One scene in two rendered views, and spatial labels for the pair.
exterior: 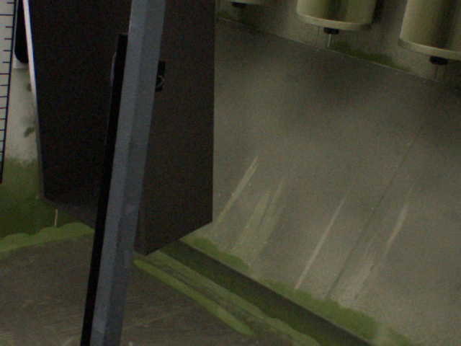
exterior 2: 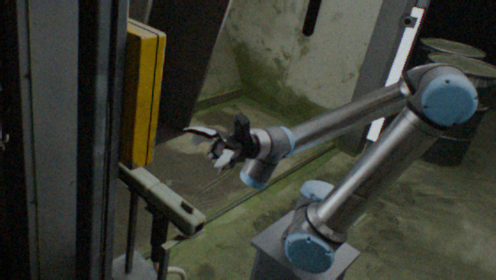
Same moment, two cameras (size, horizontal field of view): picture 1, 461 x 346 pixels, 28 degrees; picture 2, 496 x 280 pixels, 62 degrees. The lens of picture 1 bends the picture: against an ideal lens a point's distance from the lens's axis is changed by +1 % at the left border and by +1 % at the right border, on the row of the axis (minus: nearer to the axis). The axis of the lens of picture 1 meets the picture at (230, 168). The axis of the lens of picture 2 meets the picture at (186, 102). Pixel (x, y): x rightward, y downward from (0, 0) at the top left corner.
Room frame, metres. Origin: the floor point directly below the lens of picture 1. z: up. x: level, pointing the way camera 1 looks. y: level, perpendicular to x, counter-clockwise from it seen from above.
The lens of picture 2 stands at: (2.92, 2.55, 1.73)
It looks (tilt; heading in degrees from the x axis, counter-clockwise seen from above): 25 degrees down; 272
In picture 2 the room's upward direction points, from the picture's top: 8 degrees clockwise
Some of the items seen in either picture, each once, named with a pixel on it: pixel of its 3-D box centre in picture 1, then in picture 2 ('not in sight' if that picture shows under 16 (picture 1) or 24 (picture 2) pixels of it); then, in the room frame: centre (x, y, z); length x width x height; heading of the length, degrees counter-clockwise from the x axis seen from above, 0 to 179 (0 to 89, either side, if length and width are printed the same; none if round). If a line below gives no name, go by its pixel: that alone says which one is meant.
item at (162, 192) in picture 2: not in sight; (130, 198); (3.06, 1.70, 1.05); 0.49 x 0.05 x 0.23; 139
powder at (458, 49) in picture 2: not in sight; (452, 48); (0.53, -1.53, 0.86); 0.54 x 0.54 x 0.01
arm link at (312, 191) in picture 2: not in sight; (318, 209); (2.43, 1.33, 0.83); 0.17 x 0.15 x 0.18; 72
